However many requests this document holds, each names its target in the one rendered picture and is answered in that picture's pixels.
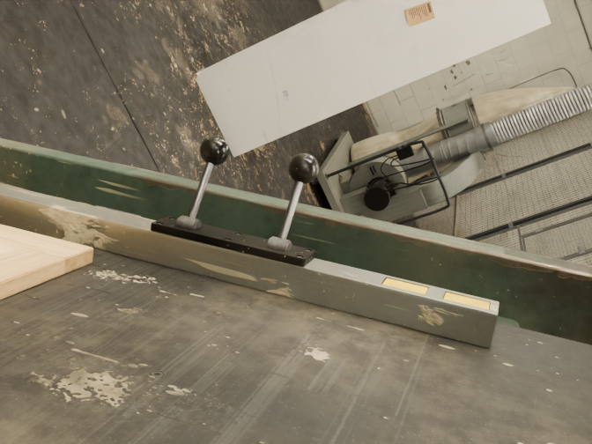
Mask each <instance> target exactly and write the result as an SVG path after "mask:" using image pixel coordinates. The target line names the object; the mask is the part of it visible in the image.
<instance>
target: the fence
mask: <svg viewBox="0 0 592 444"><path fill-rule="evenodd" d="M154 221H156V220H152V219H148V218H141V217H138V216H134V215H130V214H127V213H122V212H119V211H112V210H108V209H104V208H100V207H97V206H92V205H89V204H85V203H79V202H74V201H71V200H67V199H63V198H59V197H55V196H49V195H45V194H41V193H37V192H33V191H30V190H25V189H19V188H15V187H12V186H7V185H3V184H0V224H1V225H5V226H11V227H15V228H18V229H21V230H25V231H28V232H32V233H38V234H42V235H46V236H49V237H53V238H57V239H60V240H64V241H70V242H74V243H77V244H80V245H84V246H87V247H91V248H97V249H101V250H105V251H108V252H112V253H115V254H118V255H125V256H128V257H132V258H136V259H139V260H143V261H147V262H150V263H156V264H160V265H164V266H167V267H170V268H174V269H177V270H184V271H187V272H191V273H195V274H198V275H202V276H206V277H209V278H216V279H219V280H223V281H226V282H229V283H233V284H237V285H243V286H246V287H250V288H254V289H257V290H261V291H265V292H271V293H275V294H278V295H281V296H285V297H288V298H292V299H296V300H302V301H305V302H309V303H313V304H316V305H320V306H324V307H330V308H334V309H336V310H340V311H344V312H347V313H351V314H355V315H361V316H365V317H368V318H372V319H375V320H379V321H383V322H389V323H392V324H395V325H399V326H403V327H406V328H410V329H416V330H420V331H424V332H427V333H431V334H434V335H438V336H442V337H447V338H451V339H454V340H458V341H462V342H465V343H469V344H475V345H479V346H483V347H486V348H490V347H491V343H492V337H493V332H494V329H495V325H496V321H497V317H498V312H499V302H498V301H495V300H488V299H484V298H480V297H477V296H472V295H469V294H465V293H461V292H454V291H450V290H447V289H443V288H439V287H435V286H431V285H425V284H420V283H417V282H413V281H410V280H405V279H401V278H398V277H391V276H387V275H383V274H380V273H376V272H372V271H368V270H362V269H357V268H353V267H350V266H346V265H342V264H338V263H332V262H328V261H323V260H320V259H316V258H315V259H313V260H312V261H311V262H310V263H308V264H307V265H306V266H305V267H300V266H297V265H293V264H289V263H282V262H279V261H275V260H271V259H268V258H264V257H260V256H256V255H250V254H246V253H242V252H239V251H235V250H231V249H227V248H221V247H217V246H213V245H210V244H205V243H202V242H198V241H194V240H188V239H183V238H180V237H176V236H173V235H169V234H165V233H158V232H154V231H152V230H151V224H152V222H154ZM386 278H390V279H394V280H397V281H401V282H405V283H409V284H413V285H419V286H424V287H427V288H428V291H427V293H426V294H422V293H418V292H412V291H408V290H404V289H400V288H396V287H393V286H389V285H383V282H384V281H385V280H386ZM446 292H449V293H453V294H456V295H461V296H464V297H468V298H472V299H475V300H482V301H486V302H489V303H490V306H489V310H488V309H484V308H481V307H474V306H470V305H466V304H463V303H459V302H455V301H452V300H444V296H445V294H446Z"/></svg>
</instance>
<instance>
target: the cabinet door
mask: <svg viewBox="0 0 592 444"><path fill-rule="evenodd" d="M92 262H93V248H91V247H87V246H84V245H80V244H77V243H74V242H70V241H66V240H60V239H57V238H53V237H49V236H46V235H42V234H38V233H32V232H28V231H25V230H21V229H18V228H15V227H11V226H5V225H1V224H0V300H2V299H4V298H7V297H9V296H12V295H13V294H16V293H18V292H22V291H24V290H26V289H28V288H31V287H33V286H36V285H39V284H41V283H44V282H46V281H48V280H50V279H52V278H56V277H59V276H61V275H63V274H65V273H68V272H70V271H72V270H75V269H78V268H80V267H83V266H85V265H87V264H89V263H92Z"/></svg>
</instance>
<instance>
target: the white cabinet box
mask: <svg viewBox="0 0 592 444"><path fill-rule="evenodd" d="M549 24H551V21H550V18H549V16H548V13H547V10H546V8H545V5H544V1H543V0H347V1H345V2H343V3H341V4H338V5H336V6H334V7H332V8H330V9H328V10H326V11H324V12H322V13H319V14H317V15H315V16H313V17H312V18H309V19H307V20H305V21H303V22H301V23H299V24H297V25H295V26H292V27H290V28H288V29H286V30H284V31H283V32H281V33H277V34H275V35H273V36H271V37H270V38H268V39H266V40H264V41H261V42H259V43H256V44H255V45H253V46H251V47H249V48H246V49H244V50H242V51H241V52H239V53H236V54H234V55H231V56H229V57H227V58H226V59H224V60H222V61H220V62H218V63H215V64H213V65H212V66H210V67H208V68H206V69H204V70H201V71H199V72H197V73H196V74H195V76H196V82H197V83H198V85H199V87H200V89H201V92H202V94H203V96H204V98H205V100H206V102H207V104H208V106H209V108H210V110H211V112H212V114H213V116H214V118H215V120H216V122H217V124H218V126H219V128H220V130H221V132H222V134H223V136H224V138H225V140H226V141H227V143H228V145H229V149H230V151H231V153H232V155H233V156H234V157H236V156H238V155H241V154H242V153H244V152H248V151H251V150H253V149H255V148H257V147H259V146H261V145H264V144H267V143H269V142H271V141H274V140H276V139H278V138H281V137H283V136H286V135H288V134H291V133H293V132H294V131H297V130H300V129H303V128H305V127H307V126H309V125H311V124H314V123H316V122H319V121H321V120H324V119H326V118H328V117H331V116H332V115H336V114H338V113H340V112H343V111H345V110H347V109H349V108H351V107H355V106H357V105H359V104H361V103H364V102H366V101H368V100H371V99H373V98H376V97H378V96H381V95H383V94H384V93H388V92H390V91H393V90H395V89H397V88H399V87H401V86H404V85H407V84H409V83H411V82H413V81H416V80H418V79H421V78H423V77H426V76H428V75H430V74H433V73H434V72H437V71H439V70H443V69H445V68H447V67H449V66H451V65H454V64H456V63H459V62H461V61H463V60H466V59H468V58H471V57H472V56H476V55H478V54H480V53H483V52H485V51H486V50H489V49H491V48H495V47H497V46H499V45H501V44H503V43H506V42H508V41H511V40H513V39H516V38H518V37H520V36H523V35H524V34H527V33H530V32H533V31H535V30H537V29H539V28H541V27H544V26H547V25H549Z"/></svg>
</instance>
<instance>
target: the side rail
mask: <svg viewBox="0 0 592 444"><path fill-rule="evenodd" d="M199 182H200V181H195V180H190V179H187V178H182V177H179V176H174V175H170V174H163V173H159V172H154V171H150V170H146V169H142V168H137V167H133V166H126V165H122V164H117V163H114V162H109V161H105V160H101V159H94V158H89V157H86V156H81V155H77V154H73V153H68V152H61V151H57V150H53V149H49V148H45V147H40V146H36V145H32V144H24V143H20V142H16V141H12V140H8V139H3V138H0V184H3V185H7V186H12V187H15V188H19V189H25V190H30V191H33V192H37V193H41V194H45V195H49V196H55V197H59V198H63V199H67V200H71V201H74V202H79V203H82V204H89V205H92V206H96V205H98V206H101V207H105V208H108V209H113V210H117V211H123V212H128V213H131V214H135V215H138V216H141V218H148V219H152V220H156V221H157V220H160V219H162V218H166V217H174V218H179V217H180V216H182V215H183V216H188V214H189V210H190V207H191V205H192V203H193V200H194V197H195V194H196V190H197V187H198V185H199ZM288 204H289V201H288V200H284V199H280V198H275V197H272V196H264V195H260V194H256V193H251V192H247V191H243V190H239V189H231V188H228V187H223V186H219V185H215V184H210V183H208V184H207V186H206V189H205V191H204V194H203V199H202V202H201V204H200V207H199V210H198V212H197V214H196V218H198V219H200V221H201V224H204V225H208V226H215V227H219V228H223V229H226V230H230V231H235V232H238V233H245V234H249V235H253V236H256V237H261V238H264V239H268V240H269V239H270V238H271V237H272V236H274V237H278V236H279V233H280V230H281V226H282V224H283V221H284V218H285V213H286V210H287V207H288ZM286 239H287V240H289V241H291V243H292V244H293V245H294V246H298V247H303V248H309V249H313V250H315V258H316V259H320V260H323V261H328V262H332V263H338V264H342V265H346V266H350V267H353V268H357V269H362V270H368V271H372V272H376V273H380V274H383V275H387V276H391V277H395V278H401V279H405V280H410V281H413V282H417V283H420V284H425V285H431V286H435V287H439V288H443V289H447V290H450V291H454V292H461V293H465V294H469V295H472V296H477V297H480V298H484V299H488V300H495V301H498V302H499V312H498V316H501V317H505V318H508V319H512V320H515V321H517V322H518V324H519V326H520V328H522V329H528V330H532V331H536V332H540V333H544V334H547V335H551V336H555V337H561V338H564V339H568V340H573V341H576V342H580V343H584V344H590V345H592V266H588V265H584V264H580V263H572V262H568V261H564V260H560V259H556V258H551V257H548V256H543V255H536V254H531V253H528V252H523V251H520V250H515V249H511V248H503V247H500V246H495V245H491V244H487V243H483V242H479V241H474V240H467V239H463V238H458V237H455V236H450V235H446V234H442V233H435V232H430V231H426V230H422V229H417V228H414V227H409V226H402V225H398V224H394V223H389V222H386V221H381V220H377V219H373V218H366V217H361V216H357V215H353V214H349V213H344V212H341V211H333V210H329V209H324V208H321V207H316V206H313V205H308V204H303V203H297V206H296V209H295V212H294V215H293V218H292V223H291V226H290V229H289V232H288V235H287V238H286Z"/></svg>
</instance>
